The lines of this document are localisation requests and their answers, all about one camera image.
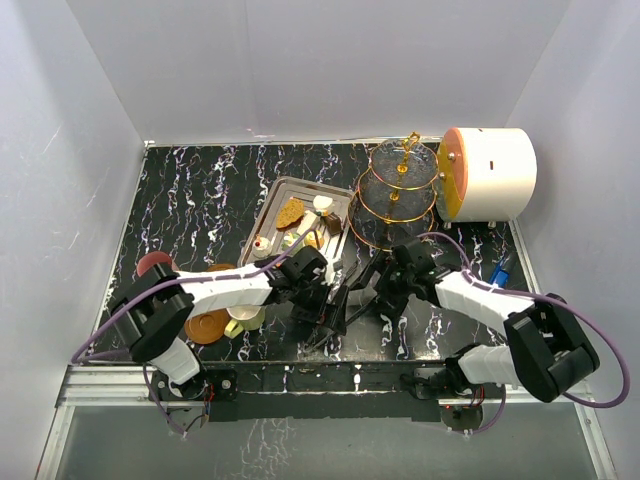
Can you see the white cylindrical container orange lid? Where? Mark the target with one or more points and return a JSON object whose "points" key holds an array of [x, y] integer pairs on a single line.
{"points": [[485, 174]]}

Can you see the silver metal tray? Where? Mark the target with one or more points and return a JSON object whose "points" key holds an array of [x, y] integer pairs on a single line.
{"points": [[284, 189]]}

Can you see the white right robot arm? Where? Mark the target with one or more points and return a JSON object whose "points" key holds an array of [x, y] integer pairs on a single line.
{"points": [[546, 350]]}

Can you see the green dome cake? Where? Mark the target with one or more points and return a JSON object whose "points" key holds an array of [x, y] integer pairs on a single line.
{"points": [[291, 243]]}

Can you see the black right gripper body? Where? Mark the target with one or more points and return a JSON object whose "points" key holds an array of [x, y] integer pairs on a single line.
{"points": [[395, 285]]}

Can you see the pink patterned mug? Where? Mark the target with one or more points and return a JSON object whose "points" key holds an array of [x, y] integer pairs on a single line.
{"points": [[151, 259]]}

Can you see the chocolate triangle cake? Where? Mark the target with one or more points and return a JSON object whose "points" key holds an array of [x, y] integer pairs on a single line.
{"points": [[333, 224]]}

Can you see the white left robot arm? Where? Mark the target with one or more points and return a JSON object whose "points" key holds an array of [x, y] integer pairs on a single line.
{"points": [[150, 315]]}

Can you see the blue clip object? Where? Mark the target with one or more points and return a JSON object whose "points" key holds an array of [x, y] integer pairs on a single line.
{"points": [[501, 272]]}

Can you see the white sprinkle cherry cake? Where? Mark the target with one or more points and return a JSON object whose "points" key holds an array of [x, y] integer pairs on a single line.
{"points": [[261, 247]]}

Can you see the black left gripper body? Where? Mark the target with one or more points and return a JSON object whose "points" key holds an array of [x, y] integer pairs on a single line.
{"points": [[310, 299]]}

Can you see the white rectangular cream cake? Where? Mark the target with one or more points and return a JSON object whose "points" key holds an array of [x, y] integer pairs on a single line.
{"points": [[309, 221]]}

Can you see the brown wooden coaster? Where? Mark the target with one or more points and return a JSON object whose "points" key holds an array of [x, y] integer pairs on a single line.
{"points": [[220, 267], [207, 328]]}

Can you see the yellow dome cake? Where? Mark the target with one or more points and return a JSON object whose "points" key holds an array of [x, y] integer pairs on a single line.
{"points": [[314, 239]]}

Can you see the white cream puff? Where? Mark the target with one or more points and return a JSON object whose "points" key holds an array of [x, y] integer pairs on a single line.
{"points": [[322, 203]]}

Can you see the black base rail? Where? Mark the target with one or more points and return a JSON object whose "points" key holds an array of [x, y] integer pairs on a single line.
{"points": [[233, 391]]}

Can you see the three-tier glass cake stand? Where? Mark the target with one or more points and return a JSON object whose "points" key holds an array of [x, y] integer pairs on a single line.
{"points": [[395, 196]]}

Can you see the brown oval cookie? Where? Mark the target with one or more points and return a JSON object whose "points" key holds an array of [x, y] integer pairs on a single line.
{"points": [[291, 212]]}

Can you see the green ceramic cup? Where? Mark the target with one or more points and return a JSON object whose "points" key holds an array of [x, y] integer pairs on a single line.
{"points": [[243, 319]]}

